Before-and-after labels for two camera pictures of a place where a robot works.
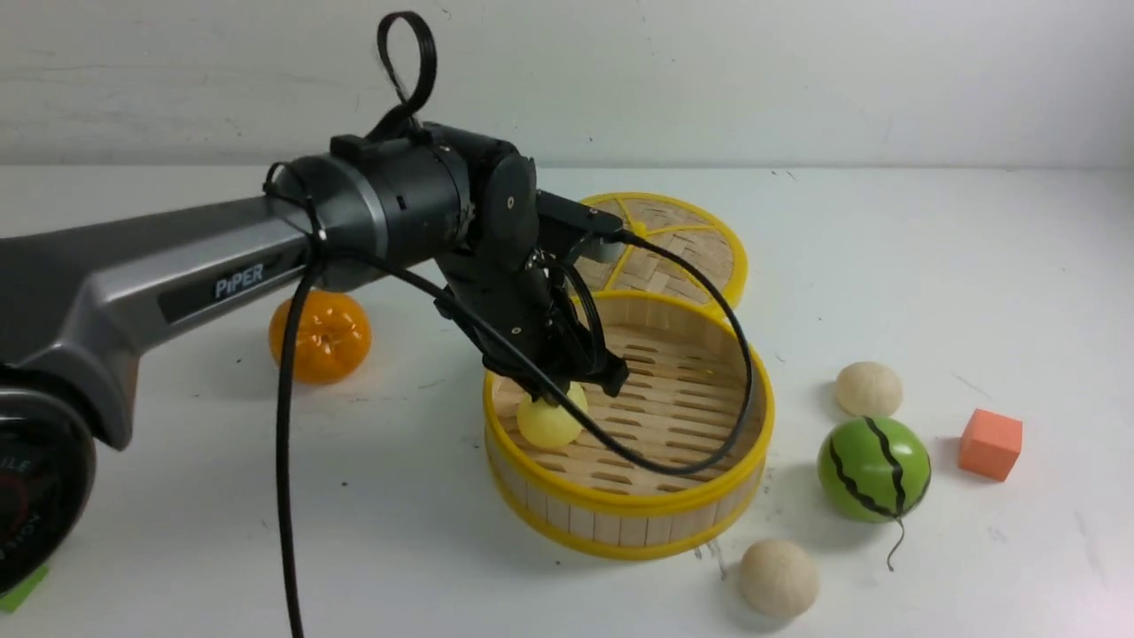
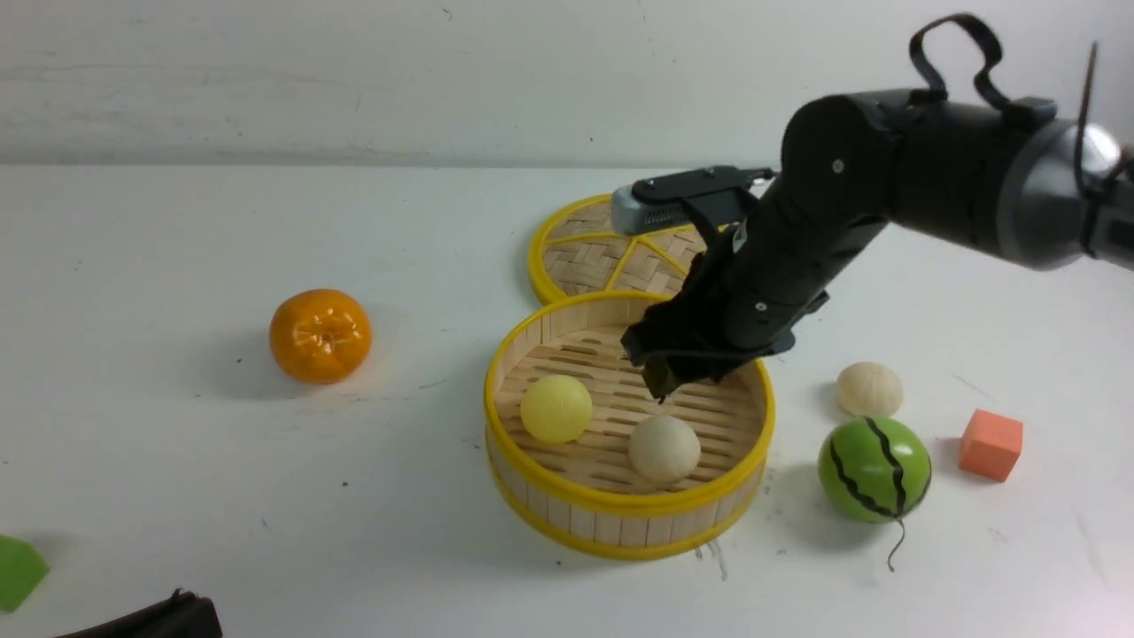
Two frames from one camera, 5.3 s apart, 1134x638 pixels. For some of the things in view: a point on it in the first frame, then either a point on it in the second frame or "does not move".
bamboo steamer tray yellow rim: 654,469 does not move
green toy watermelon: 876,469 does not move
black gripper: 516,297 -> 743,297
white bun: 866,388 does not move
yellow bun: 549,425 does not move
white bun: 779,579 -> 664,449
